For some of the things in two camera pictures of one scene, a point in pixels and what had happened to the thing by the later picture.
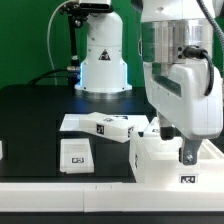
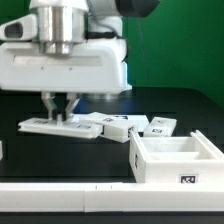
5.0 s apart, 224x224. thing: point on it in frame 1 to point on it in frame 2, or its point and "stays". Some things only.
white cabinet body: x=153 y=160 stays
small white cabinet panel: x=153 y=128 stays
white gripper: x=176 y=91 to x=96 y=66
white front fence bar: x=113 y=197 stays
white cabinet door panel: x=76 y=156 to x=71 y=128
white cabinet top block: x=115 y=127 stays
